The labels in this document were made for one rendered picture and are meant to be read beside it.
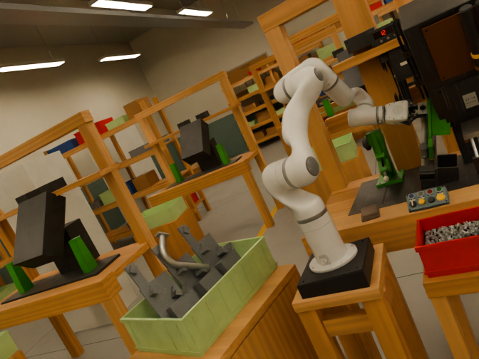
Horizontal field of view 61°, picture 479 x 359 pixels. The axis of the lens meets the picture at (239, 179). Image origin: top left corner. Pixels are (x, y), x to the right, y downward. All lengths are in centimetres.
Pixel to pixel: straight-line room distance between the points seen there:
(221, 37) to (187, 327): 1149
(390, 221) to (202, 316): 84
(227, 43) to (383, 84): 1059
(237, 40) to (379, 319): 1142
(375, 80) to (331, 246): 102
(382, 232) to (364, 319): 42
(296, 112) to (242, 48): 1096
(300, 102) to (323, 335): 86
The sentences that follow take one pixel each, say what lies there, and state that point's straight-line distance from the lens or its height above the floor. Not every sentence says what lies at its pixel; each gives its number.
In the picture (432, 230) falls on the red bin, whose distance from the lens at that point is 164.
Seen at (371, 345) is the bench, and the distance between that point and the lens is 221.
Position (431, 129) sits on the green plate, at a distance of 190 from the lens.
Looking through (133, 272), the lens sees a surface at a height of 111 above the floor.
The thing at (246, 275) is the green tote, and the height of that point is 89.
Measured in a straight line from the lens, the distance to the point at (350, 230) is 184.
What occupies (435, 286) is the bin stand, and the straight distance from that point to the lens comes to 152.
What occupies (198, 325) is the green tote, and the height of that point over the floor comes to 89.
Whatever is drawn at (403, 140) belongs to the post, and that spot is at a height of 104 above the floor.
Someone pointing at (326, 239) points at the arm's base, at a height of 101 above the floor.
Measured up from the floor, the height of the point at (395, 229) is 85.
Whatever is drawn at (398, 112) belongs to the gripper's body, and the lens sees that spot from 198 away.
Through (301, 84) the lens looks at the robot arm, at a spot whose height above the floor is 154.
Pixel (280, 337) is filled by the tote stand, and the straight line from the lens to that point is 187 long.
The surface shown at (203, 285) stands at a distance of 191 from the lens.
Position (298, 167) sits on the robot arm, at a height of 130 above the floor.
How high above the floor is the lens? 160
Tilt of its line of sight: 10 degrees down
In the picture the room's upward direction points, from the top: 25 degrees counter-clockwise
